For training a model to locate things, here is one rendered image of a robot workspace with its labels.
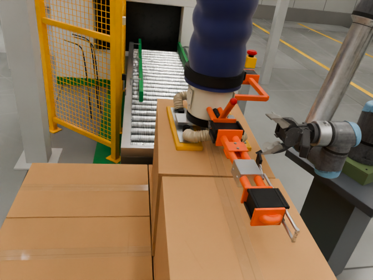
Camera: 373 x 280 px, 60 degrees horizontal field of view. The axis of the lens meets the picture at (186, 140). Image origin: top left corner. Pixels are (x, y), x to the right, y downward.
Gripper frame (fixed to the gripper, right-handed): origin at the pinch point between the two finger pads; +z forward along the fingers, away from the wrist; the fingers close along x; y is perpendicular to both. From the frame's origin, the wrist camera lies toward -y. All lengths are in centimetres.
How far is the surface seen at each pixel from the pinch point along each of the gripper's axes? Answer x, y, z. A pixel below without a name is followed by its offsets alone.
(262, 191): 2.0, -30.5, 11.7
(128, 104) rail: -48, 125, 41
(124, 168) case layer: -53, 56, 44
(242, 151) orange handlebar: 0.6, -10.9, 10.0
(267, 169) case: -12.9, -1.0, -5.1
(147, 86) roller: -54, 177, 24
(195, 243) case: -13.1, -32.1, 26.7
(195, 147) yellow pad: -11.4, 10.6, 18.8
